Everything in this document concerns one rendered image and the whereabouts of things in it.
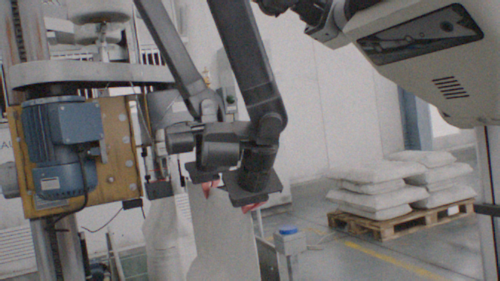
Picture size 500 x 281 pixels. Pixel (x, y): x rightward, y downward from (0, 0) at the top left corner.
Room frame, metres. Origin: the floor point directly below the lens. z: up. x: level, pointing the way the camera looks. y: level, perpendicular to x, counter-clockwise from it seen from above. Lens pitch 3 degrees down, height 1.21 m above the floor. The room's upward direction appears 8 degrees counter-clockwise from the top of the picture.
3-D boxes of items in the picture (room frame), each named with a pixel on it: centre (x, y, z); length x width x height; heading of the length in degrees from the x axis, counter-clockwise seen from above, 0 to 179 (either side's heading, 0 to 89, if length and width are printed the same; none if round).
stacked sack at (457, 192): (4.08, -1.77, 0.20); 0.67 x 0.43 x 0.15; 111
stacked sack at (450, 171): (4.09, -1.76, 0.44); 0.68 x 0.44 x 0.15; 111
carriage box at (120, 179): (1.30, 0.54, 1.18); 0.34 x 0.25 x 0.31; 111
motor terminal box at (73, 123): (0.99, 0.40, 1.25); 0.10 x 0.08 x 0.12; 136
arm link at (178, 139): (0.98, 0.14, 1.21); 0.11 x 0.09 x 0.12; 111
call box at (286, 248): (1.31, -0.08, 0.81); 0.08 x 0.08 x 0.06; 21
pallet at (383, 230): (4.16, -1.40, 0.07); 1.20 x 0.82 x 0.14; 113
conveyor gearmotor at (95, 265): (2.76, 1.13, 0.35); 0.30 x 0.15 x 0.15; 21
